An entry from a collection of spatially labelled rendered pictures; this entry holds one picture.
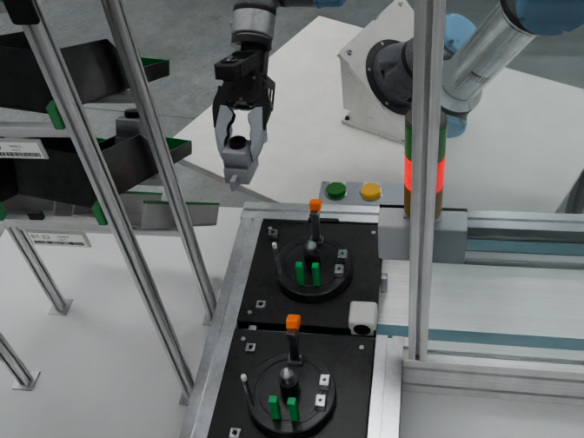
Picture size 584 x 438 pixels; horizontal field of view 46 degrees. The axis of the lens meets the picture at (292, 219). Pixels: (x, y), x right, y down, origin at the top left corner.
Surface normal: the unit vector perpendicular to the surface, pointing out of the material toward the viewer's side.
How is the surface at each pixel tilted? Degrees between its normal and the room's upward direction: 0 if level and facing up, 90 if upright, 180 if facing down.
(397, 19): 45
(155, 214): 90
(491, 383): 90
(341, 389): 0
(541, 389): 90
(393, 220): 0
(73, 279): 0
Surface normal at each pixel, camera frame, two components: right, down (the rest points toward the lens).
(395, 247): -0.15, 0.73
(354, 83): -0.58, 0.63
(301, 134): -0.11, -0.69
